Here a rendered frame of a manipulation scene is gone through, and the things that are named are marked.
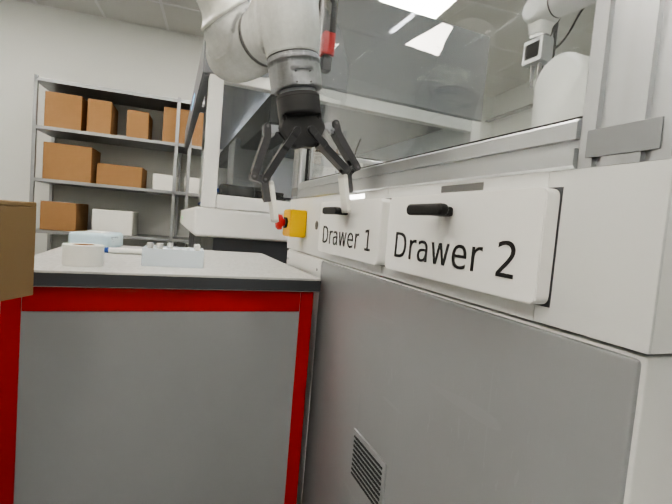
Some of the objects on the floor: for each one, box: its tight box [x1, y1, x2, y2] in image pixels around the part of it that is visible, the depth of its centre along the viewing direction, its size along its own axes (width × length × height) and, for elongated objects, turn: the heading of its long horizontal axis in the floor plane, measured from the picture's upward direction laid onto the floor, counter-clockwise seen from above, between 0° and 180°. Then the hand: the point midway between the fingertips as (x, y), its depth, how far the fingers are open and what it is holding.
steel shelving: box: [29, 74, 191, 251], centre depth 450 cm, size 363×49×200 cm
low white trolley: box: [0, 246, 321, 504], centre depth 110 cm, size 58×62×76 cm
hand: (311, 211), depth 74 cm, fingers open, 13 cm apart
